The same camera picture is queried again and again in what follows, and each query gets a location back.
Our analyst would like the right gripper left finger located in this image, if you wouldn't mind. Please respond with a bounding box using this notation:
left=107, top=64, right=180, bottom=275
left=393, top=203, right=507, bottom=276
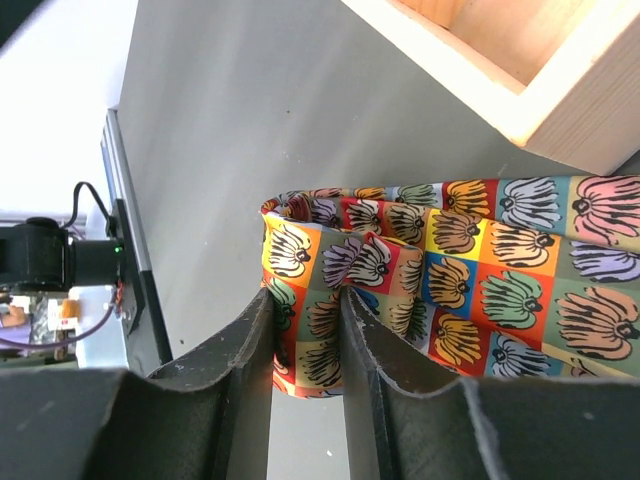
left=1, top=290, right=274, bottom=479

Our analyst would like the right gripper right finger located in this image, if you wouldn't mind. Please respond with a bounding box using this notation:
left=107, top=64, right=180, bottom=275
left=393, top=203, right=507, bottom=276
left=339, top=289, right=639, bottom=479

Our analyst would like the colourful banana print tie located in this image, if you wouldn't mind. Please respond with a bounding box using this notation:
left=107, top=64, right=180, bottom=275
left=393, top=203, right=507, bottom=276
left=261, top=175, right=639, bottom=398

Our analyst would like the wooden eight-compartment box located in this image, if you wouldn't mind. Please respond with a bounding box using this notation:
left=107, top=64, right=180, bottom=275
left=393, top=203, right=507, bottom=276
left=350, top=0, right=639, bottom=175

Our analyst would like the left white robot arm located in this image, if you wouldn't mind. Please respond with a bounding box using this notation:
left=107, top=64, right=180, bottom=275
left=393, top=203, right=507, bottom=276
left=1, top=217, right=125, bottom=294

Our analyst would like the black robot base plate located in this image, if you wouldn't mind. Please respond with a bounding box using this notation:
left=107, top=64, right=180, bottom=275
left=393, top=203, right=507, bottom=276
left=101, top=108, right=173, bottom=376

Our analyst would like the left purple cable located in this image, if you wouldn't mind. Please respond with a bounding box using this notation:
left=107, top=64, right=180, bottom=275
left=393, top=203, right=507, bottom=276
left=0, top=299, right=119, bottom=351

